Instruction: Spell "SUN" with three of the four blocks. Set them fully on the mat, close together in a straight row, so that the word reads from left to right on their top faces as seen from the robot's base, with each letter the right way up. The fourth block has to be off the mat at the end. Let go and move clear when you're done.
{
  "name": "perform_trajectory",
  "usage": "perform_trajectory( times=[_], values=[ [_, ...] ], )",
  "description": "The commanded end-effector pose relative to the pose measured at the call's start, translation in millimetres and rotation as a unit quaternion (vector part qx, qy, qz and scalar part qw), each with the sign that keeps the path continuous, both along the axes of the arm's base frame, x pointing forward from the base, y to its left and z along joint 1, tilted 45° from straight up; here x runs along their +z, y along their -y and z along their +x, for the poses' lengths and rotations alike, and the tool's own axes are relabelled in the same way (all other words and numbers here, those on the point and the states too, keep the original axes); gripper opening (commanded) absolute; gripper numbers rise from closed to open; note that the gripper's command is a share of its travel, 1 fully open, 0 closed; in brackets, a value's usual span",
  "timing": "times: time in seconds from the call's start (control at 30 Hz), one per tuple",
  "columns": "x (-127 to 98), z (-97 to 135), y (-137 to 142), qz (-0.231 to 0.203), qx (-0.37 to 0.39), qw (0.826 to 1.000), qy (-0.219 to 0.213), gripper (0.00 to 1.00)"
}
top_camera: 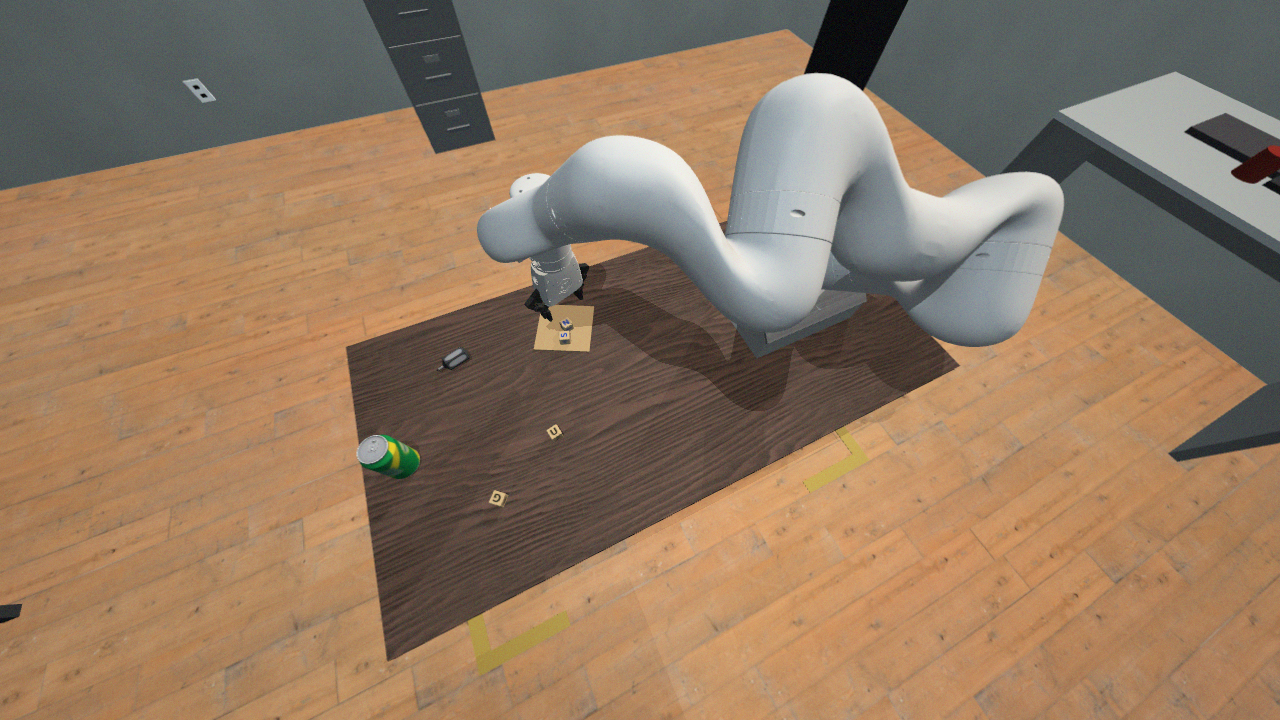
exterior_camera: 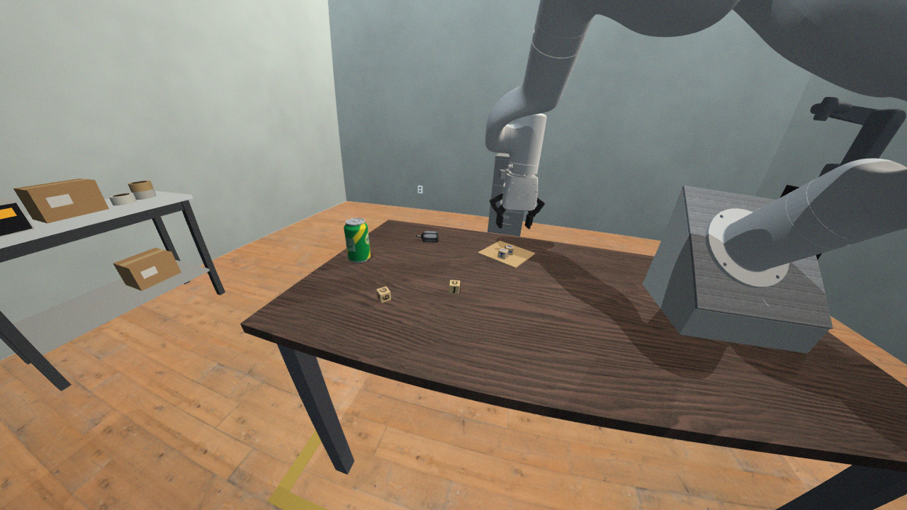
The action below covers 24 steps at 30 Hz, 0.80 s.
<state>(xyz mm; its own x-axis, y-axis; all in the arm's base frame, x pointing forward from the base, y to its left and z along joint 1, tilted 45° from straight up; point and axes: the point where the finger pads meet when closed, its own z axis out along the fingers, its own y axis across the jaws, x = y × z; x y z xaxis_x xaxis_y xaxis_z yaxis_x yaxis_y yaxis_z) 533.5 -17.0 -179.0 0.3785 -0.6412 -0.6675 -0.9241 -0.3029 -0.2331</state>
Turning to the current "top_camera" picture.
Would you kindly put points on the tan square mat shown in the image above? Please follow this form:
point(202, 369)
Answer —
point(547, 337)

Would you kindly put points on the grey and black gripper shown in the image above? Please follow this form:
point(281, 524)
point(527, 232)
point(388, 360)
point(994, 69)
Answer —
point(554, 286)

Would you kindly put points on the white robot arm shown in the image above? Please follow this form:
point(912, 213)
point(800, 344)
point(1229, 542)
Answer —
point(811, 143)

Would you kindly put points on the green drink can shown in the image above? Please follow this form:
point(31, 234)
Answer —
point(388, 456)

